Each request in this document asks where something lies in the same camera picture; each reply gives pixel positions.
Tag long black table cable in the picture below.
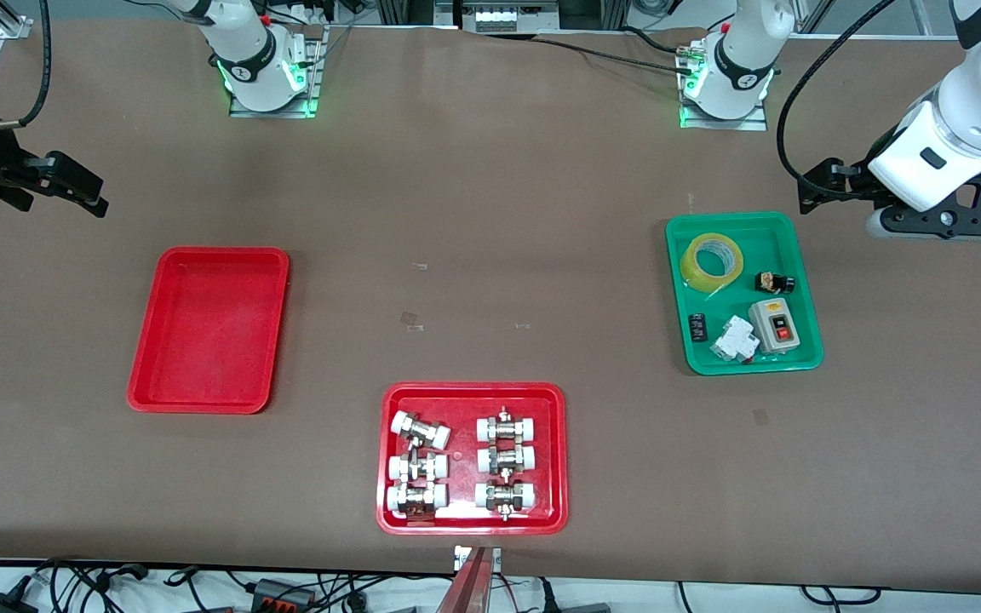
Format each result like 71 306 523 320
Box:
533 36 689 71

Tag reddish metal pole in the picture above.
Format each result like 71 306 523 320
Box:
435 549 492 613

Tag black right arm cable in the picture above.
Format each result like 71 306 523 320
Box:
0 0 52 133

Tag red tray holding valves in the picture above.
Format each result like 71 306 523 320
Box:
376 381 569 536

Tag white circuit breaker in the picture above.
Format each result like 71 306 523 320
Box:
709 315 760 365

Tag grey push-button switch box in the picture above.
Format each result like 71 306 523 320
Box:
749 298 800 354

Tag grey orange connector box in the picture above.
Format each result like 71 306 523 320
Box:
250 579 314 610

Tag aluminium left arm base plate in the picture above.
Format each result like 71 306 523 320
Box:
678 47 771 131

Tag yellow tape roll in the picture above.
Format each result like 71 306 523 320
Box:
680 232 746 295

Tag grey power strip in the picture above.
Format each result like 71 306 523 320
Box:
456 0 561 35

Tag aluminium right arm base plate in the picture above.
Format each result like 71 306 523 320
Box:
229 26 326 119

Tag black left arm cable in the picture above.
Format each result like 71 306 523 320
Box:
777 0 897 192

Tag empty red plastic tray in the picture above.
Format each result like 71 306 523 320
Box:
126 246 290 415

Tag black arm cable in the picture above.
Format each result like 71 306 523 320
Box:
0 0 52 133
777 0 897 192

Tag small metal bracket plate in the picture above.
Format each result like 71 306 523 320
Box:
454 545 502 573

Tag tilted metal valve white caps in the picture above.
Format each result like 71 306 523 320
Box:
390 410 452 450

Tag black floor plug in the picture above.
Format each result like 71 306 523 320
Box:
533 579 612 613

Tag green plastic tray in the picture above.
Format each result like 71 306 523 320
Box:
665 210 824 375

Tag aluminium frame rail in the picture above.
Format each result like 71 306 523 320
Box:
0 0 33 99
797 0 936 37

